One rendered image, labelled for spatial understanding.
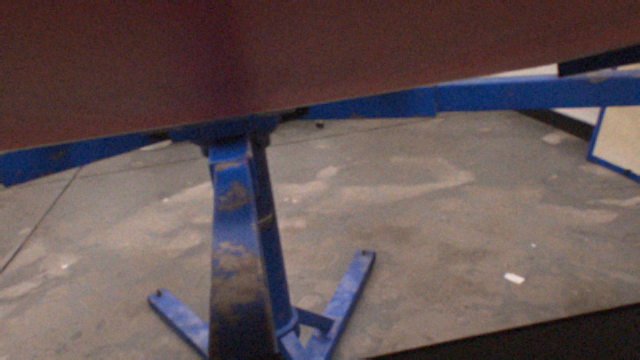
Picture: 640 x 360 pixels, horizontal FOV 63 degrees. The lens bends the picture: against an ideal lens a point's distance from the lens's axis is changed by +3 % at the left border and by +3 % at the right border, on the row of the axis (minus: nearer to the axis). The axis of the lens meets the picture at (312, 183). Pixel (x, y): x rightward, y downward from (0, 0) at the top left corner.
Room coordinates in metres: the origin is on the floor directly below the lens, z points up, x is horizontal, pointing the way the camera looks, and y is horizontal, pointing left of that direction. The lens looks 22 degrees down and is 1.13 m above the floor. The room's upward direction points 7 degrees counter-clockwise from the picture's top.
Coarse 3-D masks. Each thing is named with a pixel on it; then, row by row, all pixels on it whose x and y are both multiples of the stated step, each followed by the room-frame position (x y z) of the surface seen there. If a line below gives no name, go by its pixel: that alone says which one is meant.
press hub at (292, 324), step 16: (288, 112) 0.92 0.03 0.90; (304, 112) 0.95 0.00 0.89; (272, 128) 1.02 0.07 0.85; (208, 144) 0.98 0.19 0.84; (256, 144) 1.01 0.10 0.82; (256, 160) 1.02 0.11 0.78; (256, 176) 1.02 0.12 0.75; (272, 192) 1.06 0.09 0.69; (256, 208) 1.01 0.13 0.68; (272, 208) 1.04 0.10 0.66; (272, 224) 1.03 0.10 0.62; (272, 240) 1.03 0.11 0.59; (272, 256) 1.02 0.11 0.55; (272, 272) 1.02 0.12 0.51; (272, 288) 1.01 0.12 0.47; (272, 304) 1.01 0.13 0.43; (288, 304) 1.04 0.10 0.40; (288, 320) 1.03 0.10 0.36
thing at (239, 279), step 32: (224, 160) 0.64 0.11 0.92; (224, 192) 0.53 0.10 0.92; (256, 192) 0.64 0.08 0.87; (224, 224) 0.45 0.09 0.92; (256, 224) 0.44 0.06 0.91; (224, 256) 0.39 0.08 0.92; (256, 256) 0.38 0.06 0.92; (224, 288) 0.34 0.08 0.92; (256, 288) 0.33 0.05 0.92; (224, 320) 0.30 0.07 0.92; (256, 320) 0.29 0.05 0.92; (224, 352) 0.26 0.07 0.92; (256, 352) 0.26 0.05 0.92
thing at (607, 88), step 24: (600, 72) 0.81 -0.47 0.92; (624, 72) 0.79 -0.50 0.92; (384, 96) 0.91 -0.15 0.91; (408, 96) 0.89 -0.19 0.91; (432, 96) 0.87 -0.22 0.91; (456, 96) 0.86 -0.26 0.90; (480, 96) 0.85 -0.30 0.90; (504, 96) 0.83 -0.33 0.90; (528, 96) 0.82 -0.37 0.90; (552, 96) 0.81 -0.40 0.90; (576, 96) 0.79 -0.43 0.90; (600, 96) 0.78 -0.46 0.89; (624, 96) 0.77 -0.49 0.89
